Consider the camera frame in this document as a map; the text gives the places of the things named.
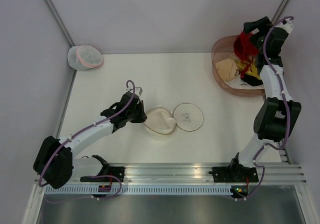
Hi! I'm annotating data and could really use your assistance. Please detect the red bra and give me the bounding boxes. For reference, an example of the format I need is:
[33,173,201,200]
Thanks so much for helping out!
[233,31,256,62]

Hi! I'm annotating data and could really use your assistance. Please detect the beige round mesh laundry bag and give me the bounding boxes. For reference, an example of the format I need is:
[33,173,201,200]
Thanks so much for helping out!
[143,103,204,141]

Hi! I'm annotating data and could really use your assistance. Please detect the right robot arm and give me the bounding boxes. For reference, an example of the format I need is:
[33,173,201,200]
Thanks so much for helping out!
[228,16,302,181]

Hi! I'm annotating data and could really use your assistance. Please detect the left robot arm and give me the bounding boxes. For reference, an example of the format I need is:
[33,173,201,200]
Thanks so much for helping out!
[33,88,147,189]

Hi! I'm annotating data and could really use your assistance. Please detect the beige bra in basket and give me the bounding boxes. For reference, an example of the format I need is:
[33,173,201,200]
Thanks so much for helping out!
[215,54,240,82]

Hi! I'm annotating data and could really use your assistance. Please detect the white pink-trimmed mesh laundry bag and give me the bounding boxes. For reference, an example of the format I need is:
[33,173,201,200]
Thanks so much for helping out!
[67,45,104,71]

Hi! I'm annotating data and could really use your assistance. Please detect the yellow garment in basket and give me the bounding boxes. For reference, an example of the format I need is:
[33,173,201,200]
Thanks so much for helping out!
[236,59,261,80]

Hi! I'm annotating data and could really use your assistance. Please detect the translucent pink plastic basket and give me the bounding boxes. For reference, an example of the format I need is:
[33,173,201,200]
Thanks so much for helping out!
[211,36,265,97]

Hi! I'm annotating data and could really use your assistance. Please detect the black garment in basket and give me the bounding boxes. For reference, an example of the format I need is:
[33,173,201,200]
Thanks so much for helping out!
[240,74,263,87]

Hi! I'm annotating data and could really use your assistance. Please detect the white garment in basket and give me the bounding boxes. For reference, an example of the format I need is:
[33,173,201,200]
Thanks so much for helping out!
[227,79,264,90]

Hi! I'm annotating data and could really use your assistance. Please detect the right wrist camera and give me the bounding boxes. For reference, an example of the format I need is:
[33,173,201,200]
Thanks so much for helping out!
[277,18,294,34]

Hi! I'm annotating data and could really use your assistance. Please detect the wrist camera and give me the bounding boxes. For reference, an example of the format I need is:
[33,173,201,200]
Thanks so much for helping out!
[126,87,143,98]
[277,18,294,34]

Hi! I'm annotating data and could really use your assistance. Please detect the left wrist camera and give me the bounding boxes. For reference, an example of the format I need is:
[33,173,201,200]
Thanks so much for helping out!
[126,87,143,98]

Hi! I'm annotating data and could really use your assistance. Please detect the right aluminium frame post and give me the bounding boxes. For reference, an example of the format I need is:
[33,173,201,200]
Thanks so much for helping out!
[262,0,301,102]

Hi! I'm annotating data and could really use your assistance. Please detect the aluminium frame post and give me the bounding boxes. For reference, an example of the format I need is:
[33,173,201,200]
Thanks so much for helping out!
[42,0,75,47]
[262,0,301,102]

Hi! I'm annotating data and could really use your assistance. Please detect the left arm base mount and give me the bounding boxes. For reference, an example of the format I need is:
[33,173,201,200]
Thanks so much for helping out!
[80,155,126,183]

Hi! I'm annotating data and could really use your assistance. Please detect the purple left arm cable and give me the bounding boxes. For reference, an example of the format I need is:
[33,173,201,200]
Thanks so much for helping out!
[37,80,137,204]

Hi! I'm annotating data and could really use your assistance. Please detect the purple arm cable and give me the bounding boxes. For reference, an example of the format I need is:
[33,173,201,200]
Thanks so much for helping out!
[37,80,137,204]
[234,16,295,202]

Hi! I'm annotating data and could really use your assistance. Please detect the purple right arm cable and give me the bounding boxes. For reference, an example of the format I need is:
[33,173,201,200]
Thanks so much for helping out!
[234,16,295,202]

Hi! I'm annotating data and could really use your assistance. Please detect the white slotted cable duct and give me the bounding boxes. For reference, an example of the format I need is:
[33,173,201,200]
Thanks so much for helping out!
[45,184,232,195]

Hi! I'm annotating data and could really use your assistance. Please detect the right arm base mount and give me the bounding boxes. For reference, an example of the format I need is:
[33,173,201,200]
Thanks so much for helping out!
[208,153,259,183]

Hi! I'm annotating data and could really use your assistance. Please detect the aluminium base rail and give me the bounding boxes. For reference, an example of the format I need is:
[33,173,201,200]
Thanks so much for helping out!
[62,159,307,185]

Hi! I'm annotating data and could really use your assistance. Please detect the left aluminium frame post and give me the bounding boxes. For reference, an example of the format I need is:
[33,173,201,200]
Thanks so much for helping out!
[42,0,75,47]

